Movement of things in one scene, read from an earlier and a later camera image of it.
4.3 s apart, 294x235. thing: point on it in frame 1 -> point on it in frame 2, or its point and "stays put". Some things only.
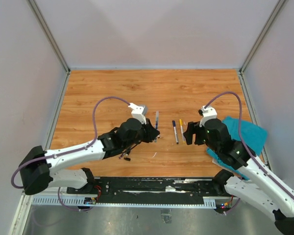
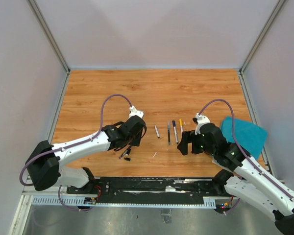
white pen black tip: x=175 y=131 stays put
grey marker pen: x=157 y=122 -> x=169 y=132
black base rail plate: x=151 y=190 stays put
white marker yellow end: x=181 y=122 stays put
